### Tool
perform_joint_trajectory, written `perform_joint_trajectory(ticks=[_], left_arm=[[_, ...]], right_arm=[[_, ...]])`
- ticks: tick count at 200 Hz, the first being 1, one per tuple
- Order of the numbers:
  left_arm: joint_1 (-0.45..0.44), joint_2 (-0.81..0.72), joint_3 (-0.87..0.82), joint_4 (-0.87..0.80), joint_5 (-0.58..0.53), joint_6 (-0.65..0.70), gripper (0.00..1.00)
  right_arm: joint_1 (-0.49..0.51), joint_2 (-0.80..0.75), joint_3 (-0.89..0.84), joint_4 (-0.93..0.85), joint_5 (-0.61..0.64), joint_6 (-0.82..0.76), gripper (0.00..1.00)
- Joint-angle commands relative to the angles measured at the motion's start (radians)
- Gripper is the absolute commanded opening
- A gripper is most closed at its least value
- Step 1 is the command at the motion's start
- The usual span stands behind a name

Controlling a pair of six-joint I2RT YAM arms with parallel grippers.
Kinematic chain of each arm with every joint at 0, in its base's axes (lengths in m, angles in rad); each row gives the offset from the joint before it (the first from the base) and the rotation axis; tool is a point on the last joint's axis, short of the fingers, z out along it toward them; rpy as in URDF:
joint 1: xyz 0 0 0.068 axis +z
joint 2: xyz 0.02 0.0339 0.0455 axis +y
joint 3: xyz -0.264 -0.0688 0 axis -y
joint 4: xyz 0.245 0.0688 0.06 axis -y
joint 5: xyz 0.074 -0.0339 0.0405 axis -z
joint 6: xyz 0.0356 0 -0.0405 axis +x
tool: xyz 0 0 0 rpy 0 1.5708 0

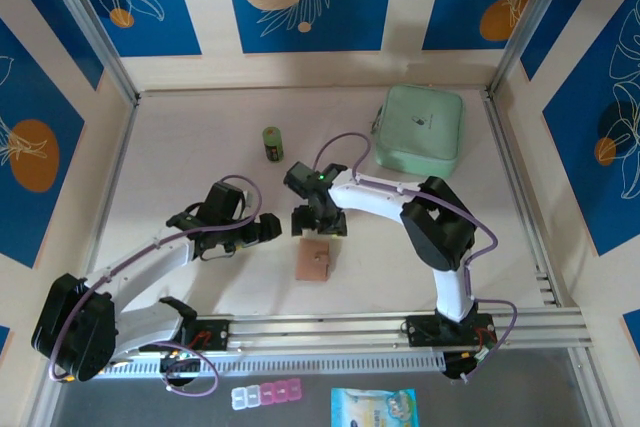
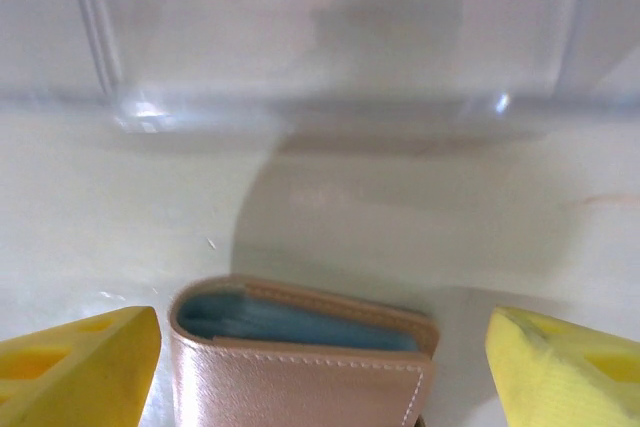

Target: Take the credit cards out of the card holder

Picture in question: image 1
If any grey slotted cable duct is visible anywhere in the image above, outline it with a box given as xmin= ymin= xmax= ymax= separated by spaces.
xmin=99 ymin=350 xmax=446 ymax=378

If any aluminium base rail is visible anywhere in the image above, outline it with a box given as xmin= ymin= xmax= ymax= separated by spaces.
xmin=197 ymin=307 xmax=595 ymax=348

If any green cylindrical battery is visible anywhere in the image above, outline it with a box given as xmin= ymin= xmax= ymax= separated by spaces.
xmin=261 ymin=125 xmax=287 ymax=166

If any tan leather card holder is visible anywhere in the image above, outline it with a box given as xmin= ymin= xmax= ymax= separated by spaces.
xmin=294 ymin=239 xmax=332 ymax=282

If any aluminium frame post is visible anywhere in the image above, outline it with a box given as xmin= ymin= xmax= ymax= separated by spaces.
xmin=487 ymin=0 xmax=585 ymax=97
xmin=37 ymin=0 xmax=141 ymax=106

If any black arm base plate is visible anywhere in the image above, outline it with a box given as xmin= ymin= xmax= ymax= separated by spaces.
xmin=405 ymin=314 xmax=497 ymax=348
xmin=187 ymin=317 xmax=231 ymax=351

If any blue snack packet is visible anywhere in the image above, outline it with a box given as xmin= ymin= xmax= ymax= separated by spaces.
xmin=330 ymin=386 xmax=419 ymax=427

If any aluminium table side rail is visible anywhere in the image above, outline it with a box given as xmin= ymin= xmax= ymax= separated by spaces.
xmin=482 ymin=91 xmax=619 ymax=427

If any white pink pill organizer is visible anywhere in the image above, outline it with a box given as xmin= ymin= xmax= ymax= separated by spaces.
xmin=230 ymin=377 xmax=304 ymax=412

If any mint green zip pouch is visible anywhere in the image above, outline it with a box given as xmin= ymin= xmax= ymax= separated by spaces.
xmin=369 ymin=84 xmax=467 ymax=181

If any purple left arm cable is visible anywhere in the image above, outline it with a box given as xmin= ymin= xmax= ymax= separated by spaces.
xmin=48 ymin=175 xmax=265 ymax=400

